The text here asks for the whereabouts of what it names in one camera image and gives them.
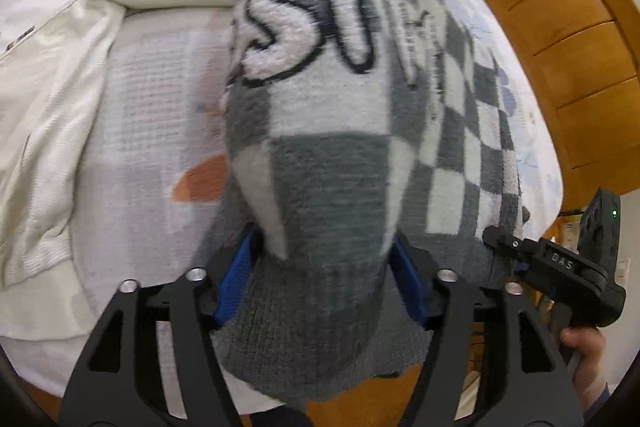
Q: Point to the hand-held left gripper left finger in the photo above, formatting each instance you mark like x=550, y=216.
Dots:
x=232, y=287

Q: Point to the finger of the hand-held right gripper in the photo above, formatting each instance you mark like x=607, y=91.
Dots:
x=537, y=282
x=530, y=252

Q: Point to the person's right hand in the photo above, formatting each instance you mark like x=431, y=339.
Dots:
x=587, y=357

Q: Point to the white knit garment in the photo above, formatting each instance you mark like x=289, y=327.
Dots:
x=60, y=82

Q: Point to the leaf printed bed sheet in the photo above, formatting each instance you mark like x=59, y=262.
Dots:
x=150, y=157

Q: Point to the person's right forearm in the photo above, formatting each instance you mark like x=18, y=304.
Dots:
x=597, y=404

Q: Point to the grey white checkered cardigan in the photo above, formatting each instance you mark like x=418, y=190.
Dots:
x=325, y=187

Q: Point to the wooden bed headboard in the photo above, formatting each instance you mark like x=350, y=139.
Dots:
x=575, y=57

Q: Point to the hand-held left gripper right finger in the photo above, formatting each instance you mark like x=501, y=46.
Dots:
x=407, y=279

